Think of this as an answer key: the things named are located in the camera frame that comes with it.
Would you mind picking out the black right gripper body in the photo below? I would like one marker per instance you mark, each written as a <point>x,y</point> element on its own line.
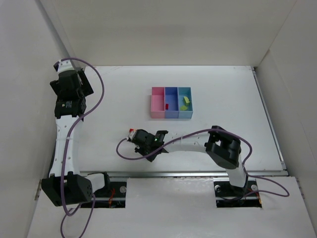
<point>142,150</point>

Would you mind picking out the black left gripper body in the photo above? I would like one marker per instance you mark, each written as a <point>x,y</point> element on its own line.
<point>84,81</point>

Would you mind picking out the green lego brick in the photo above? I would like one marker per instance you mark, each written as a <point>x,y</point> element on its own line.
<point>183,108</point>
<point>186,100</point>

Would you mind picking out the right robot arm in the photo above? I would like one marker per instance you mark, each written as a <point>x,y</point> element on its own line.
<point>223,148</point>

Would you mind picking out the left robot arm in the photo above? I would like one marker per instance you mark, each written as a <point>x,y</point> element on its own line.
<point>64,184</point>

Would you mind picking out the pink plastic bin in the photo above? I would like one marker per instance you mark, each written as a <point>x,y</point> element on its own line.
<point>158,103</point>

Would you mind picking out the light blue plastic bin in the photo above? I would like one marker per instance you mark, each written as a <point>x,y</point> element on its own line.
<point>185,91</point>

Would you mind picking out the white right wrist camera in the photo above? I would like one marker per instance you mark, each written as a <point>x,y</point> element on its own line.
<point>131,135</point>

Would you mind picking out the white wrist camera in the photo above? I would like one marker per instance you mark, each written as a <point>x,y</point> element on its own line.
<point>131,135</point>
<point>63,65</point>

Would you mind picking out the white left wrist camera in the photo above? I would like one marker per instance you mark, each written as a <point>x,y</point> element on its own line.
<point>63,65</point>

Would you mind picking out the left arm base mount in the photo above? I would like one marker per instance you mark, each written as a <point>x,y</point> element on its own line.
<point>113,197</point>

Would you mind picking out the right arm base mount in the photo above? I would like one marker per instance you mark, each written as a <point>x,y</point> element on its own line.
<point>228,196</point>

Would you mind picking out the aluminium front rail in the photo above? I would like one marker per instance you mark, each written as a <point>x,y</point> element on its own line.
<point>180,174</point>

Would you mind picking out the aluminium rail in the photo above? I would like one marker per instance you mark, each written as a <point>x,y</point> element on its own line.
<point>269,120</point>
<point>180,174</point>

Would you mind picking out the aluminium right rail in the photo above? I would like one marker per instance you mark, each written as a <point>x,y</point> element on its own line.
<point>269,120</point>

